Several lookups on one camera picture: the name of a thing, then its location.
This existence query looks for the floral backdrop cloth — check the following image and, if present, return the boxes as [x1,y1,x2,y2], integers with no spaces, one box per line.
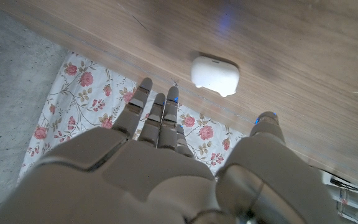
[17,51,248,184]

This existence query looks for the white power strip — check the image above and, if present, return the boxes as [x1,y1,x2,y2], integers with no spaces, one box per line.
[320,169,358,224]

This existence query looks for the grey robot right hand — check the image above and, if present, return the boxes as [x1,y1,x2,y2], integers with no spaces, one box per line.
[0,77,341,224]

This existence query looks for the white AirPods case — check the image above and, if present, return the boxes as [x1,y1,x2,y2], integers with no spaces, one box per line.
[190,55,241,98]

